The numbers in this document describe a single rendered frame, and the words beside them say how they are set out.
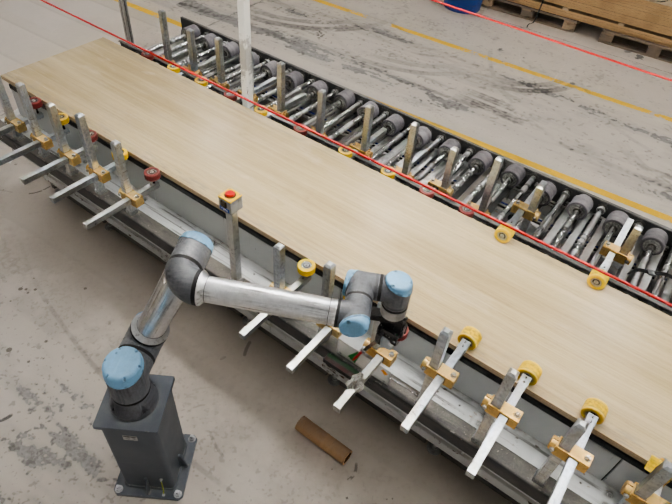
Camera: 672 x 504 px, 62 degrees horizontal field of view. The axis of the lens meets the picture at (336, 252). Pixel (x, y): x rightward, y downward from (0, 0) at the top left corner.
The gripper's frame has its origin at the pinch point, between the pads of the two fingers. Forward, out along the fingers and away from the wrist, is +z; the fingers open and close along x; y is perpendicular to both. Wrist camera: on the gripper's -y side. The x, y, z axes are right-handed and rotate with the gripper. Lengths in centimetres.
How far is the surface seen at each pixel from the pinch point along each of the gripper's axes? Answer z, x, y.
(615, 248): 4, 116, 54
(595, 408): 3, 27, 73
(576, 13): 79, 591, -102
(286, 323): 31, 4, -48
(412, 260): 11, 55, -17
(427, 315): 10.8, 31.6, 4.1
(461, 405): 39, 22, 32
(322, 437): 93, -2, -19
